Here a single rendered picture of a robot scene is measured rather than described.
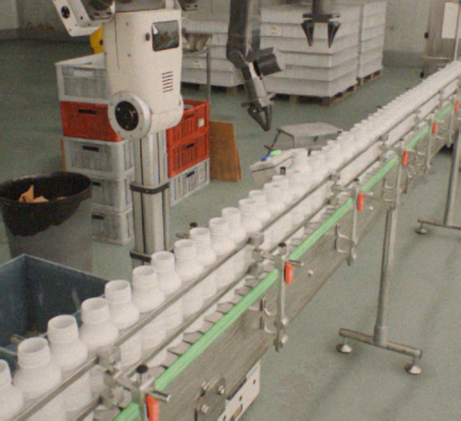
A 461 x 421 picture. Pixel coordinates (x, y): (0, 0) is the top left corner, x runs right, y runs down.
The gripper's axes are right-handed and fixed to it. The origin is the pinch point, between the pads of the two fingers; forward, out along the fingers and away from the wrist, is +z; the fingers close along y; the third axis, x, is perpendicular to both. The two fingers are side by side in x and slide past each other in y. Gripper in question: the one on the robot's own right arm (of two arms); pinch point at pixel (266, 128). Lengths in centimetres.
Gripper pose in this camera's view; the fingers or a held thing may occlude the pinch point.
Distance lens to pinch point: 176.2
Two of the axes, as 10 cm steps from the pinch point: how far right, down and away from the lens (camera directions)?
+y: 4.9, -3.1, 8.2
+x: -8.2, 1.5, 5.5
